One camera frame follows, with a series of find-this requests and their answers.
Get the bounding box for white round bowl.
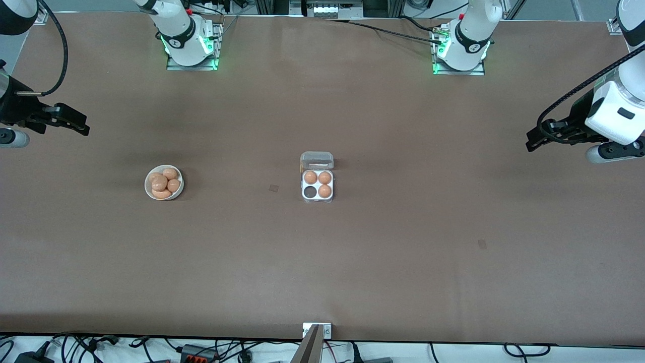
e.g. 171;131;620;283
145;164;184;201

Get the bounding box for small metal camera bracket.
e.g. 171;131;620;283
302;323;333;339

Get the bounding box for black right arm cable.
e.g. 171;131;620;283
14;0;69;97

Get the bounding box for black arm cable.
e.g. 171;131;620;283
536;44;645;133
14;0;69;97

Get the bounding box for black box orange connectors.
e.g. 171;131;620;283
180;344;218;363

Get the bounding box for clear plastic egg carton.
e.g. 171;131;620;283
300;151;335;204

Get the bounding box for white power strip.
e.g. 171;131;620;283
306;2;344;17

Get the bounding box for black power adapter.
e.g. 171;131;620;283
14;350;55;363

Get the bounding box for black cable on table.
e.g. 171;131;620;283
401;15;446;36
327;19;446;46

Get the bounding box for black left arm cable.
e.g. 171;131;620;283
536;44;645;133

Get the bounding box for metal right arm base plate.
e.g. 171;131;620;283
166;19;220;71

